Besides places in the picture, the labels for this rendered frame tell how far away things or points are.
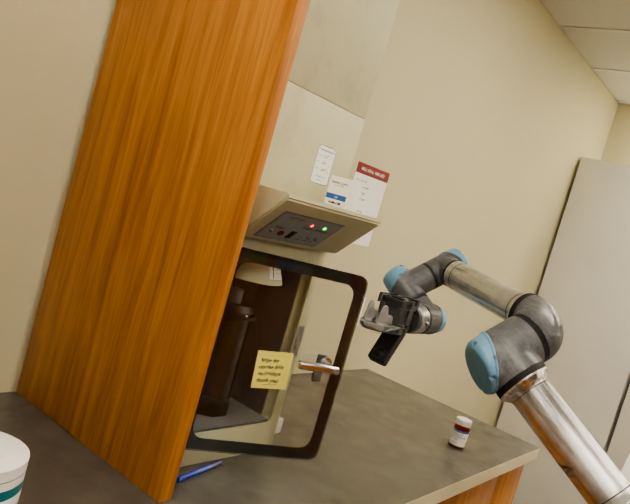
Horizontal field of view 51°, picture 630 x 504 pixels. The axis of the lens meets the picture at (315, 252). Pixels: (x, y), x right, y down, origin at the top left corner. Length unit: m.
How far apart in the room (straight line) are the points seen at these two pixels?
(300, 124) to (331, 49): 0.16
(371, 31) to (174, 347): 0.76
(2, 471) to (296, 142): 0.77
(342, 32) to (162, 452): 0.86
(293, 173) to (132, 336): 0.44
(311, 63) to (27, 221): 0.67
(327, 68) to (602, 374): 3.06
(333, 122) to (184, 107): 0.32
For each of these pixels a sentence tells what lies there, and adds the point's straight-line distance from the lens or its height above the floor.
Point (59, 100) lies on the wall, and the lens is 1.49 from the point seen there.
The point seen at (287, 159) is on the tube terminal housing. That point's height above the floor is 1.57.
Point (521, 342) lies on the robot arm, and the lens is 1.42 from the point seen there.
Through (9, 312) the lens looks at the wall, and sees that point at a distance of 1.54.
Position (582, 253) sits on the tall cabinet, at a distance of 4.14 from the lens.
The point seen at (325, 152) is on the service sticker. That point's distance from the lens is 1.39.
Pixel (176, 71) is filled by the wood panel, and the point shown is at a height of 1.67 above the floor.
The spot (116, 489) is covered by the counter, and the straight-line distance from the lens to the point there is 1.26.
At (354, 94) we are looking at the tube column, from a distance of 1.44.
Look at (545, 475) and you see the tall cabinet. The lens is 4.25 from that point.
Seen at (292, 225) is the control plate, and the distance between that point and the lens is 1.25.
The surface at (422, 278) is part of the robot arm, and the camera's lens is 1.73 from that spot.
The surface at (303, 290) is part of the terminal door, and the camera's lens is 1.30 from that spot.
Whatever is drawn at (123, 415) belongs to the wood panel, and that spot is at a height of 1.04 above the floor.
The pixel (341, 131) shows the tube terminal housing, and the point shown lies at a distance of 1.42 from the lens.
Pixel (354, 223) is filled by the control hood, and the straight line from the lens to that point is 1.35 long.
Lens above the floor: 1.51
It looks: 4 degrees down
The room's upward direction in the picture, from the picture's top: 16 degrees clockwise
